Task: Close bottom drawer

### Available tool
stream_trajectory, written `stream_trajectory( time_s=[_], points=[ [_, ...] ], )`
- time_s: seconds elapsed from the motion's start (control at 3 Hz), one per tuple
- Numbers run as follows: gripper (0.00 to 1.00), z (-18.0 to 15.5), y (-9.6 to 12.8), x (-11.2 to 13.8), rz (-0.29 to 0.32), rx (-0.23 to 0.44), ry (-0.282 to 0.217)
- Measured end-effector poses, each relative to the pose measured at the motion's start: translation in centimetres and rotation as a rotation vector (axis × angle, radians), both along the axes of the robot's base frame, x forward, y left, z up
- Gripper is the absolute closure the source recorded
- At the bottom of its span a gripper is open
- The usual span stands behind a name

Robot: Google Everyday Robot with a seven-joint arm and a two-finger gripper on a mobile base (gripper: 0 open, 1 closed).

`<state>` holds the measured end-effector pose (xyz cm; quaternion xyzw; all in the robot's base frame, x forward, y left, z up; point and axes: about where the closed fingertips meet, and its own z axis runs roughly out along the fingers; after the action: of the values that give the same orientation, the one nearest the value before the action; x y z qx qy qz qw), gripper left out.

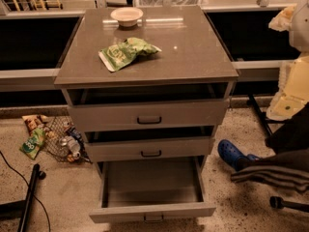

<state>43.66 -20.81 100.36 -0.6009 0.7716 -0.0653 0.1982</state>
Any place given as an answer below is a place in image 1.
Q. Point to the green snack bag on floor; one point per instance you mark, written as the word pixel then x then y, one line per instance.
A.
pixel 33 144

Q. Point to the seated person in black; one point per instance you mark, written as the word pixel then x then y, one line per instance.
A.
pixel 289 167

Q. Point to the green chip bag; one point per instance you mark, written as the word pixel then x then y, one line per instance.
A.
pixel 118 56

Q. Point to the wire mesh basket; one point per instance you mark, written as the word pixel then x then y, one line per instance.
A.
pixel 57 128

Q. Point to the plastic bottle in basket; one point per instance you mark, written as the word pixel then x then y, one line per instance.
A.
pixel 70 143

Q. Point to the grey middle drawer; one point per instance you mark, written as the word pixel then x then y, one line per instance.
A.
pixel 149 143

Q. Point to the grey drawer cabinet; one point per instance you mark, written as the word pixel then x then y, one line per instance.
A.
pixel 190 52

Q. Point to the grey drawer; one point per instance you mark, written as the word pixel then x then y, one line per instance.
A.
pixel 148 107
pixel 149 143
pixel 151 190

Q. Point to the black stand leg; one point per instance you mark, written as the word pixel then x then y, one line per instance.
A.
pixel 21 208

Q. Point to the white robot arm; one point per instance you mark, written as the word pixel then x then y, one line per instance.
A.
pixel 293 83

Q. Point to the grey bottom drawer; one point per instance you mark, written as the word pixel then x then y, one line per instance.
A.
pixel 151 190

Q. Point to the blue croc shoe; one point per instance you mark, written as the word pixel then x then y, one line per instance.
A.
pixel 233 156

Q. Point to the white bowl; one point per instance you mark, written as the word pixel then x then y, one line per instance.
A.
pixel 127 17

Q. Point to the brown snack bag on floor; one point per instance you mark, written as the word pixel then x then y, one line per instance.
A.
pixel 35 121

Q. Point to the grey top drawer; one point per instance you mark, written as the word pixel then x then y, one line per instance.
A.
pixel 148 107

